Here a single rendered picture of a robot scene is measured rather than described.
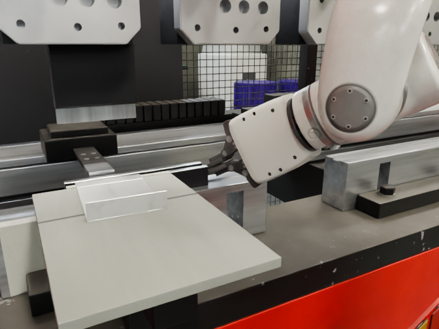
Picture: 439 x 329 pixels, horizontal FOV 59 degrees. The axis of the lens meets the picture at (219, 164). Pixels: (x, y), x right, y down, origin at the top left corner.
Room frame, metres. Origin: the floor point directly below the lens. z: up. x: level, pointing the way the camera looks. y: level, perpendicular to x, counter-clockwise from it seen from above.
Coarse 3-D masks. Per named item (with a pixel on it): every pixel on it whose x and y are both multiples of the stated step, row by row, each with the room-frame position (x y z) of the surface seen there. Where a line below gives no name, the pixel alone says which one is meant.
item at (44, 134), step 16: (48, 128) 0.68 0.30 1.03; (64, 128) 0.67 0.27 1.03; (80, 128) 0.67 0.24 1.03; (96, 128) 0.68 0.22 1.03; (48, 144) 0.63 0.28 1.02; (64, 144) 0.64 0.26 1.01; (80, 144) 0.65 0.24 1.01; (96, 144) 0.67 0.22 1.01; (112, 144) 0.68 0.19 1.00; (48, 160) 0.63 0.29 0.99; (64, 160) 0.64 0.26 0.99; (80, 160) 0.58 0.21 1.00; (96, 160) 0.58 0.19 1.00; (96, 176) 0.52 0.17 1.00
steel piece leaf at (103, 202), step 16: (80, 192) 0.45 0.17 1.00; (96, 192) 0.45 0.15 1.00; (112, 192) 0.45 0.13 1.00; (128, 192) 0.45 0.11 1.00; (144, 192) 0.45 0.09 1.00; (160, 192) 0.40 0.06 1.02; (96, 208) 0.37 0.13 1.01; (112, 208) 0.37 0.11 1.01; (128, 208) 0.38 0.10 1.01; (144, 208) 0.39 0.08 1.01; (160, 208) 0.40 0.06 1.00
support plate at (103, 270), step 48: (48, 192) 0.45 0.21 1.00; (192, 192) 0.45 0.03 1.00; (48, 240) 0.33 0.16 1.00; (96, 240) 0.33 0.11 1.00; (144, 240) 0.33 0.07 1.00; (192, 240) 0.33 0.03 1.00; (240, 240) 0.33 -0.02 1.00; (96, 288) 0.25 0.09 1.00; (144, 288) 0.25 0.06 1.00; (192, 288) 0.26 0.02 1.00
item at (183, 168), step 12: (156, 168) 0.55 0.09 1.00; (168, 168) 0.55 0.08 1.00; (180, 168) 0.56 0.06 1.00; (192, 168) 0.55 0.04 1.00; (204, 168) 0.56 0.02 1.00; (72, 180) 0.50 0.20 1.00; (84, 180) 0.50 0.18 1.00; (180, 180) 0.54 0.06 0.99; (192, 180) 0.55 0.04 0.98; (204, 180) 0.56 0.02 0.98
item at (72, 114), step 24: (48, 48) 0.47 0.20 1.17; (72, 48) 0.48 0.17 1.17; (96, 48) 0.49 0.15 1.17; (120, 48) 0.51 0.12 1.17; (72, 72) 0.48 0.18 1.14; (96, 72) 0.49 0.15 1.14; (120, 72) 0.51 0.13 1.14; (72, 96) 0.48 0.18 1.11; (96, 96) 0.49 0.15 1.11; (120, 96) 0.51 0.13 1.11; (72, 120) 0.49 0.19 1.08; (96, 120) 0.50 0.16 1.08
